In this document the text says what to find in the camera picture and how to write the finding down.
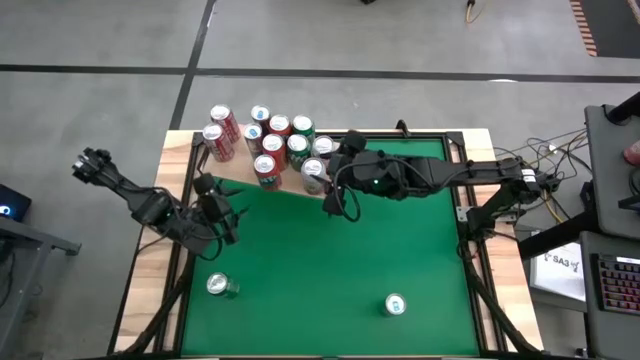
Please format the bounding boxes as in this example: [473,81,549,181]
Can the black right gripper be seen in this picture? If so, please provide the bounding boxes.
[322,130,409,219]

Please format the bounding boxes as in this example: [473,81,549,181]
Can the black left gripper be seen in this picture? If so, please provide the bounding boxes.
[193,172,242,246]

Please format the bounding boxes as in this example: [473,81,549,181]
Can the green Sprite can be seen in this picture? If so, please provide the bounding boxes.
[205,271,240,300]
[286,133,312,172]
[291,114,317,141]

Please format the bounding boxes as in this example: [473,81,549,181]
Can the red soda can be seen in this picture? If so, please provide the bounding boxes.
[253,153,284,192]

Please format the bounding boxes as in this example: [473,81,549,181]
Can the red Coca-Cola can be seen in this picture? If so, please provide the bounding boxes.
[201,122,236,164]
[209,103,242,145]

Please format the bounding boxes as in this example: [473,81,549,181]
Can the red Fanta can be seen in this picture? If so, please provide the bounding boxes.
[261,132,289,171]
[268,113,293,139]

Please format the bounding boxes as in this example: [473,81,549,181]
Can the slim silver can blue tab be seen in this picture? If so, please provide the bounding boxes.
[383,292,408,317]
[242,122,265,159]

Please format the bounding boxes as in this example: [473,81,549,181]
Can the blue silver Red Bull can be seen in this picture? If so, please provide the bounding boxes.
[249,103,273,134]

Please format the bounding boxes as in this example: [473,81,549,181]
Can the gray metal stand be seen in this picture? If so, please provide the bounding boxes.
[0,215,83,359]

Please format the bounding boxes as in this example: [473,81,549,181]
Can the black device blue light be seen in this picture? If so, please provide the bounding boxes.
[0,183,32,223]

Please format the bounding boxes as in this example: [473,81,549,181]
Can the black support bar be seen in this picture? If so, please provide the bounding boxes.
[518,209,601,261]

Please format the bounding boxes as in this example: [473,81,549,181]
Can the white paper sign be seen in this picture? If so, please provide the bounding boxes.
[528,242,587,303]

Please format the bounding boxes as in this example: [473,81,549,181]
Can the gray metal desk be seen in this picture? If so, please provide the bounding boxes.
[583,103,640,241]

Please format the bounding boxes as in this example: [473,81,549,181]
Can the black pole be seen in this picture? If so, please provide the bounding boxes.
[606,90,640,126]

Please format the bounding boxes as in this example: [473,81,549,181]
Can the red round object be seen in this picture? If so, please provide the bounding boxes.
[623,139,640,167]

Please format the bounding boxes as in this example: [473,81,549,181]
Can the backlit keyboard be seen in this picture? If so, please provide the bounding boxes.
[597,254,640,316]

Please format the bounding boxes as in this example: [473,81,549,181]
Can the black floor mat orange edge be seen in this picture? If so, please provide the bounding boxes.
[568,0,640,58]

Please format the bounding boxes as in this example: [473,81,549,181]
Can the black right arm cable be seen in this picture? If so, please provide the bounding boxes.
[332,169,362,224]

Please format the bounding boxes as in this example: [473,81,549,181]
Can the wooden shelf black metal frame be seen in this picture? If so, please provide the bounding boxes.
[192,115,345,217]

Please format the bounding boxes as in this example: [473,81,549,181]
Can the black table frame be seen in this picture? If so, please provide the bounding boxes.
[107,130,544,359]

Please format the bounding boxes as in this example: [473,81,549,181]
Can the yellow cable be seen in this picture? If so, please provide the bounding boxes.
[464,0,489,25]

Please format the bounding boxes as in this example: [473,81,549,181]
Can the yellow wire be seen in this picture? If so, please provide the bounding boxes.
[543,197,566,225]

